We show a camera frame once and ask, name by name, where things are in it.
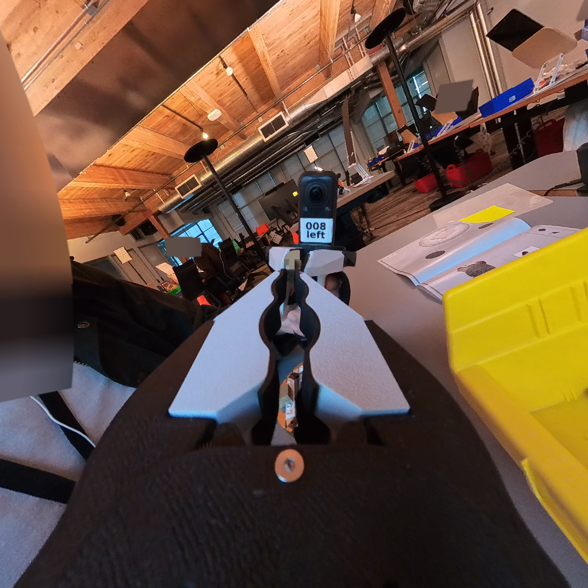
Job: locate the grey hooded sweatshirt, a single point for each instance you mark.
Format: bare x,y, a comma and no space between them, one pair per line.
36,436

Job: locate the white paper sign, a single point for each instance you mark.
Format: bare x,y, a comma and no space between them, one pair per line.
311,154

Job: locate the dark green jacket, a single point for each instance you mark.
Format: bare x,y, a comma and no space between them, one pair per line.
105,330

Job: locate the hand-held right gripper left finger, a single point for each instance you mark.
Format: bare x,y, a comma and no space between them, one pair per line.
229,363

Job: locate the black tablet on stand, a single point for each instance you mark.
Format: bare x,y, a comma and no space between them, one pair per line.
528,32

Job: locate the pale top table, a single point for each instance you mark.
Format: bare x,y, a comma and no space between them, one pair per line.
367,181

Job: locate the yellow sticky note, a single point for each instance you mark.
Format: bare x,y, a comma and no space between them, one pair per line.
486,213

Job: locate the yellow plastic bin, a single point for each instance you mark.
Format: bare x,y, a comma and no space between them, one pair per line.
528,330

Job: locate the ceiling air vent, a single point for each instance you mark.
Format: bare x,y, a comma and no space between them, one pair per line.
273,126
188,186

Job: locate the metal air duct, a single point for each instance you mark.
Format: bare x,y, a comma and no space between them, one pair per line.
243,149

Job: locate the person's left forearm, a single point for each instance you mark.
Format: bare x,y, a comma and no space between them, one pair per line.
183,330

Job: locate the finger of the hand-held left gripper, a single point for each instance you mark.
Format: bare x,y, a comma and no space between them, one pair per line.
278,258
324,262

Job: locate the red container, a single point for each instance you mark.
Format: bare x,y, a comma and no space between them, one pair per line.
425,181
549,135
464,170

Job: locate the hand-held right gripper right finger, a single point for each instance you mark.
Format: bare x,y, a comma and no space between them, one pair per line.
358,363

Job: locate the blue plastic bin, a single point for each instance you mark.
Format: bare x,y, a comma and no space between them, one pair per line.
505,96

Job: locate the open instruction booklet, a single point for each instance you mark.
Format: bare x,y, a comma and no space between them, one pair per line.
459,257

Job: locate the person's left hand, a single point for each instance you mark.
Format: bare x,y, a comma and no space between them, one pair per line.
292,321

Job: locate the wooden top work table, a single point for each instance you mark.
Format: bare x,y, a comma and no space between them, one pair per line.
528,102

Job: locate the black office chair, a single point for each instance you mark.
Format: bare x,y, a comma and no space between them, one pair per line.
229,266

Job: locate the round toy brick model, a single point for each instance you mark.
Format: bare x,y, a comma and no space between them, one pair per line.
289,399

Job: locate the tan toy brick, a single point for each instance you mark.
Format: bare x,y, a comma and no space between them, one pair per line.
291,264

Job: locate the black monitor screen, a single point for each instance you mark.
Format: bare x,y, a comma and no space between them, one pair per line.
280,200

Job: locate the clear plastic sheet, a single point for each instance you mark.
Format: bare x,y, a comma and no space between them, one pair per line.
505,197

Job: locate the black power box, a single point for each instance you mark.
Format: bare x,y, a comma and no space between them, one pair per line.
583,165

